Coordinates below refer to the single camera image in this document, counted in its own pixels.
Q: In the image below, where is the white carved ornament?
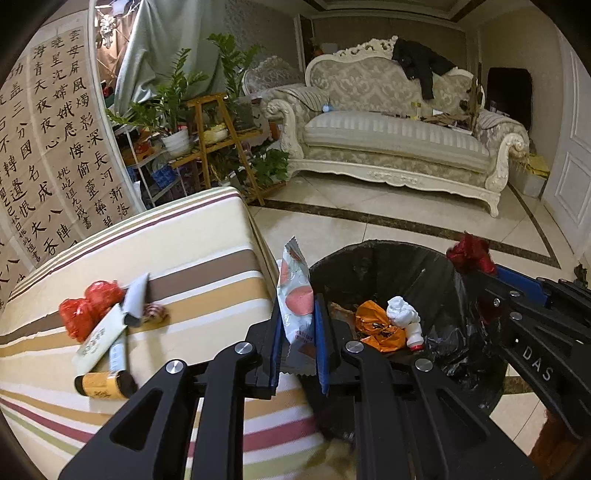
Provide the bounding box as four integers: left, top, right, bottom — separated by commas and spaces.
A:
97, 11, 118, 49

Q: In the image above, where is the orange plastic bag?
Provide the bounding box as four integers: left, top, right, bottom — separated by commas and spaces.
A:
355, 300, 407, 354

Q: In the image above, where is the white flower pot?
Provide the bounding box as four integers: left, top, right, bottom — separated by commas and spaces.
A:
161, 128, 191, 158

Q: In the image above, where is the patterned armchair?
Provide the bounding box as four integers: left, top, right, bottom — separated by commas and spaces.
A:
242, 55, 305, 97

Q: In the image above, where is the black jacket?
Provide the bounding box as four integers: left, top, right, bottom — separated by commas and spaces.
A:
392, 38, 455, 100

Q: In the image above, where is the white flat wrapper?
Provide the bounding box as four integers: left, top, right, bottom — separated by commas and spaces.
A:
121, 272, 151, 328

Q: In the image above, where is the trash bin with black bag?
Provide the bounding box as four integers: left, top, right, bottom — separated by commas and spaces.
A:
300, 240, 509, 444

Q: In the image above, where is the white door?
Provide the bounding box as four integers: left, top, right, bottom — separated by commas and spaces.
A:
542, 28, 591, 259

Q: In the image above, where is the small white yogurt bottle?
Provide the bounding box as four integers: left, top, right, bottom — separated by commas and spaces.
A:
405, 323, 426, 352

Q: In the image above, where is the clear wrapper with orange print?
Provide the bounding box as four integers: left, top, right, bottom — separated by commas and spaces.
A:
276, 236, 319, 377

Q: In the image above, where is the tall green plant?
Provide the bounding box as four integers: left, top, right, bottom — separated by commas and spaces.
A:
205, 32, 262, 112

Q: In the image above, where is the large green potted plant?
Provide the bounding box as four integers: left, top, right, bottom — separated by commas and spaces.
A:
106, 48, 208, 139

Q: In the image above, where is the white tissue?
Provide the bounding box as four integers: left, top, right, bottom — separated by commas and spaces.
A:
386, 296, 421, 328

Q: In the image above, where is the blue crate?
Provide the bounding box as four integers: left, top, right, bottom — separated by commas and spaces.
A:
150, 164, 178, 190

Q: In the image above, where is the white and green packet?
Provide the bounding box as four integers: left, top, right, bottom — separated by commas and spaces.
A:
75, 304, 129, 376

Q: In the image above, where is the dark red plastic bag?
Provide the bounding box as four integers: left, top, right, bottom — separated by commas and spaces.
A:
445, 233, 499, 326

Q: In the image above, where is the striped throw cloth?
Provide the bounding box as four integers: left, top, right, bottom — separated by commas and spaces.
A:
268, 85, 331, 114

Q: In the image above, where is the metal rack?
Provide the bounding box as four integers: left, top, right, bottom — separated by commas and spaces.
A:
108, 124, 185, 213

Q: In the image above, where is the brown clutter pile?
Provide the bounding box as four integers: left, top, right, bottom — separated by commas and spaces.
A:
406, 99, 485, 134

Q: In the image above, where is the person's right forearm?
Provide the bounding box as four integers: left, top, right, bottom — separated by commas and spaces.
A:
533, 411, 573, 462

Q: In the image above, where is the yellow and white box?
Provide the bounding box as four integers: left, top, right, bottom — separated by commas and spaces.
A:
510, 152, 550, 199

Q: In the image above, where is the ornate cream sofa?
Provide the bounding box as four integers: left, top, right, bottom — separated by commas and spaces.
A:
261, 37, 531, 219

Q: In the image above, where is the black rectangular object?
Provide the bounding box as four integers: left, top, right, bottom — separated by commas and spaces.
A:
487, 67, 534, 127

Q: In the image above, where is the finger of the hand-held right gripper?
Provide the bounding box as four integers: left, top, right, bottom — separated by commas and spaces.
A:
464, 272, 546, 347
496, 267, 591, 309

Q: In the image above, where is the wooden plant stand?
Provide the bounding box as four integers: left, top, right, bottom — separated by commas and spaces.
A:
168, 92, 287, 206

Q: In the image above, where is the grey-green curtain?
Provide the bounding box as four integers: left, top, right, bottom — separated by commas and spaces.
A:
113, 0, 232, 112

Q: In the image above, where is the yellow bottle with black cap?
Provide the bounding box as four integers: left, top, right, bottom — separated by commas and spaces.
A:
74, 369, 138, 401

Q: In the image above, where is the brown striped wrapper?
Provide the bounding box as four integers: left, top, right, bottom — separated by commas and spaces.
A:
141, 302, 171, 324

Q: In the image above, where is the crumpled red plastic bag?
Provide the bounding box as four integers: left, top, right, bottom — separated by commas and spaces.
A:
58, 280, 126, 343

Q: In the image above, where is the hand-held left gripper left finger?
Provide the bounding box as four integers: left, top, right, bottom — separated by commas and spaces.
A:
58, 295, 289, 480

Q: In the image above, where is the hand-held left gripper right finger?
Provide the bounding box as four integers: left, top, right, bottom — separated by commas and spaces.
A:
314, 295, 543, 480

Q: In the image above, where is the small ivy plant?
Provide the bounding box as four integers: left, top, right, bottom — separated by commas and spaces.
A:
252, 148, 291, 185

